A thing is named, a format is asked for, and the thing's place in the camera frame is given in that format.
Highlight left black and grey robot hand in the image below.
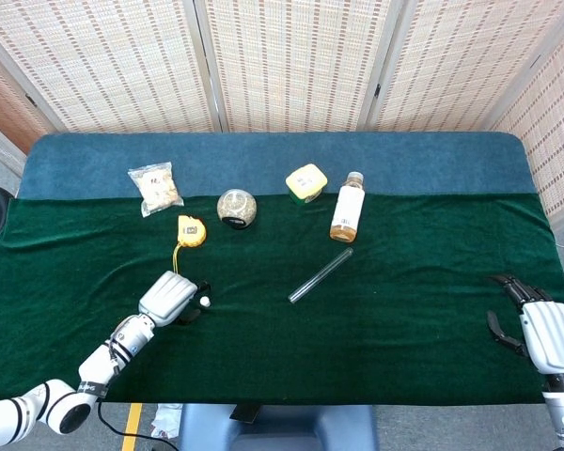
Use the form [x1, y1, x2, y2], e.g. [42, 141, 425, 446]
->
[137, 270, 212, 329]

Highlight right black and grey robot hand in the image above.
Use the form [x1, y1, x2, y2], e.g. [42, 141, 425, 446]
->
[486, 274, 564, 376]

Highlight clear glass test tube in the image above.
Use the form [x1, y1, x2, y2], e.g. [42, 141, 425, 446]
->
[288, 247, 354, 304]

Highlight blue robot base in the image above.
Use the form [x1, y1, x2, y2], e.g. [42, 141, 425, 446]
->
[177, 403, 380, 451]

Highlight round glass jar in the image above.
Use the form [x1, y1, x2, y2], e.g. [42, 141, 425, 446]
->
[216, 188, 259, 231]

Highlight yellow lidded cup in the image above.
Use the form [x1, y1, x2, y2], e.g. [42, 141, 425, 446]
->
[284, 163, 329, 207]

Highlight yellow tape measure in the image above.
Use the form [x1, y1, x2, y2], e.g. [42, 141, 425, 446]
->
[172, 214, 208, 278]

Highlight clear plastic snack bag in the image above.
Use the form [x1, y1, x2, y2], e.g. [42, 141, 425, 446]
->
[127, 162, 185, 219]

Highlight crumpled white paper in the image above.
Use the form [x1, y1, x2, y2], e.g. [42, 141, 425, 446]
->
[149, 402, 183, 441]

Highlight flat black device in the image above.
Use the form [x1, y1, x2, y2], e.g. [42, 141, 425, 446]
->
[228, 403, 260, 423]

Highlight dark green velvet cloth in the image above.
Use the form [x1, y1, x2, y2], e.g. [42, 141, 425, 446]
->
[0, 193, 564, 406]

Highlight blue table cover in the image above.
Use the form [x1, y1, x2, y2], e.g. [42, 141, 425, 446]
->
[17, 132, 544, 202]

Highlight bamboo folding screen panel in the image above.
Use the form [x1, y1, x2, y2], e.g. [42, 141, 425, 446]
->
[0, 0, 225, 133]
[0, 39, 57, 154]
[491, 18, 564, 226]
[195, 0, 408, 133]
[368, 0, 564, 132]

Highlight tea bottle white label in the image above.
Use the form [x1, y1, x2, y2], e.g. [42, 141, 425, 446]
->
[329, 171, 367, 244]

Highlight black velcro arm strap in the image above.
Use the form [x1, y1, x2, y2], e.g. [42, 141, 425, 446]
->
[77, 380, 111, 400]

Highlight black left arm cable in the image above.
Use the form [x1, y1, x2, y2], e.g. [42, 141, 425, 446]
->
[96, 397, 180, 443]

